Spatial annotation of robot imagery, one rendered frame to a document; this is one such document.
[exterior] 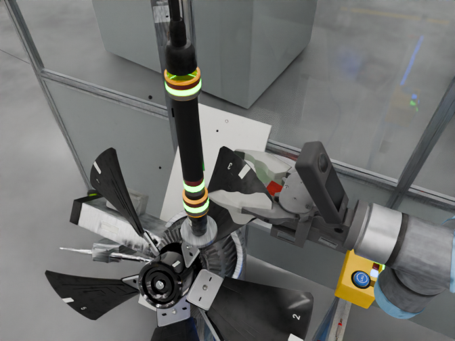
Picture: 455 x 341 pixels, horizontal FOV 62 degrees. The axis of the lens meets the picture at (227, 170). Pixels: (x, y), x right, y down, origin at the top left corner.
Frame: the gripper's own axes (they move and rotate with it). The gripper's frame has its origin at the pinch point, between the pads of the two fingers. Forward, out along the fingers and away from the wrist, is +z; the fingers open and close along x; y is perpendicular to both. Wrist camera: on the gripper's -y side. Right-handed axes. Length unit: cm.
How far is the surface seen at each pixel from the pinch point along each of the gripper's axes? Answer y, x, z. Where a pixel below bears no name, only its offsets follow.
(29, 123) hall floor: 166, 107, 225
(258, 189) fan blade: 22.5, 15.4, -0.2
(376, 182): 67, 70, -28
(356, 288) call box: 59, 22, -29
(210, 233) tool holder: 19.7, -0.3, 3.3
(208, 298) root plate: 47.8, -2.1, 4.2
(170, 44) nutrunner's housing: -19.6, -1.2, 6.4
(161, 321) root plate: 55, -10, 14
